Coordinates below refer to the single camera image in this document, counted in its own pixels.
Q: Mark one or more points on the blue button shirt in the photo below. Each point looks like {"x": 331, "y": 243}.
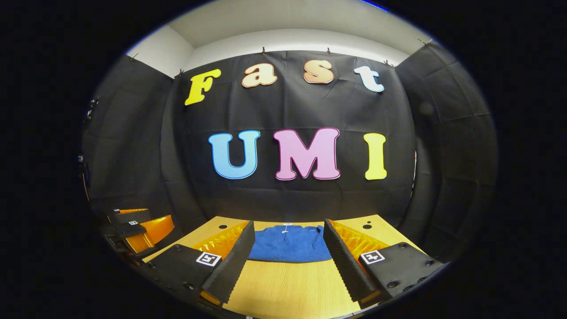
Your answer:
{"x": 288, "y": 246}

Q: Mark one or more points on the row of small cloth clips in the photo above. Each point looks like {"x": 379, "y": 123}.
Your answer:
{"x": 263, "y": 50}

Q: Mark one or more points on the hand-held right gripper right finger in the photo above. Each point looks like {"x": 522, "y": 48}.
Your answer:
{"x": 345, "y": 266}

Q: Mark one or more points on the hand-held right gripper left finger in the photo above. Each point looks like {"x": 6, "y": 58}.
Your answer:
{"x": 232, "y": 266}

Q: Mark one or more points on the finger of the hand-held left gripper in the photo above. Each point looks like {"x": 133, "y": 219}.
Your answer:
{"x": 130, "y": 216}
{"x": 128, "y": 230}

